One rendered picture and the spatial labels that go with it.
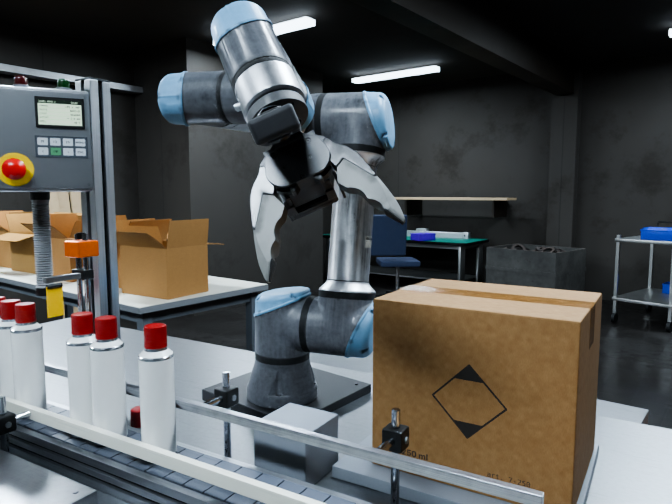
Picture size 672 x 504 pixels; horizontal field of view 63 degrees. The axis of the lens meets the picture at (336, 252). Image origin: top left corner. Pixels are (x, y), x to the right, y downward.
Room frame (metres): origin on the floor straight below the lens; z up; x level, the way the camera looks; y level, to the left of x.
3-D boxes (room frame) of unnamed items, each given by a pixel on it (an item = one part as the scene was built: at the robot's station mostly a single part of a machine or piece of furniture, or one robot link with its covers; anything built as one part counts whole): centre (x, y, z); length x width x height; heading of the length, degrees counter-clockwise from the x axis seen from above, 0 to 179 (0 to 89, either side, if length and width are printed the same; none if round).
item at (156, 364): (0.82, 0.27, 0.98); 0.05 x 0.05 x 0.20
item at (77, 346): (0.90, 0.42, 0.98); 0.05 x 0.05 x 0.20
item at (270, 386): (1.15, 0.11, 0.90); 0.15 x 0.15 x 0.10
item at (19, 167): (1.00, 0.58, 1.33); 0.04 x 0.03 x 0.04; 114
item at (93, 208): (1.10, 0.47, 1.17); 0.04 x 0.04 x 0.67; 59
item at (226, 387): (0.85, 0.19, 0.91); 0.07 x 0.03 x 0.17; 149
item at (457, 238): (7.62, -0.89, 0.39); 2.27 x 0.86 x 0.78; 52
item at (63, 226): (3.27, 1.54, 0.97); 0.45 x 0.44 x 0.37; 145
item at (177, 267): (2.80, 0.87, 0.97); 0.51 x 0.42 x 0.37; 148
